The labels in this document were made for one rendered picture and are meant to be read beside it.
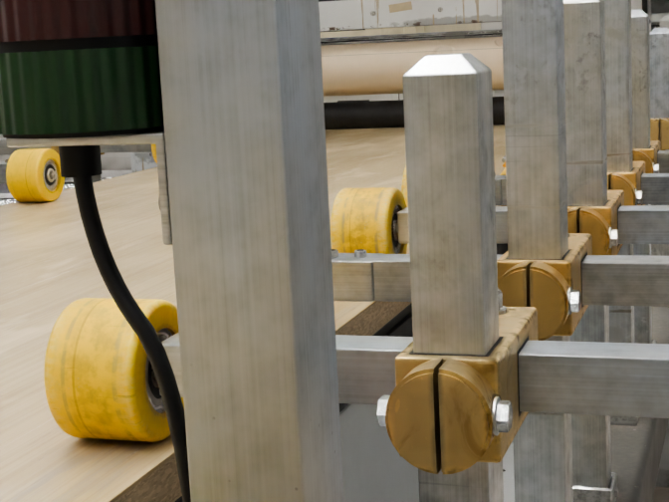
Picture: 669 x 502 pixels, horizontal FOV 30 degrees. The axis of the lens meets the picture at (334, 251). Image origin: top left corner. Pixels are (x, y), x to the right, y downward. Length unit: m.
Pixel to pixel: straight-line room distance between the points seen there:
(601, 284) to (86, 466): 0.38
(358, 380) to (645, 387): 0.15
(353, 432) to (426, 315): 0.54
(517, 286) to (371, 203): 0.36
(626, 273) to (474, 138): 0.32
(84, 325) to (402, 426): 0.21
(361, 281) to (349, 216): 0.25
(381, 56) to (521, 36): 2.18
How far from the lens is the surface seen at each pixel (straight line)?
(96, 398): 0.69
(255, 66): 0.33
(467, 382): 0.57
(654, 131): 2.04
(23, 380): 0.88
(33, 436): 0.75
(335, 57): 3.03
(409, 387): 0.57
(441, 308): 0.59
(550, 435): 0.86
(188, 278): 0.35
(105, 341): 0.69
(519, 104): 0.82
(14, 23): 0.35
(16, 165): 1.91
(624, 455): 1.28
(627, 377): 0.63
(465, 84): 0.57
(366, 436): 1.17
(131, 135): 0.35
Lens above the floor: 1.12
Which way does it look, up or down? 10 degrees down
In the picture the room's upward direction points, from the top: 3 degrees counter-clockwise
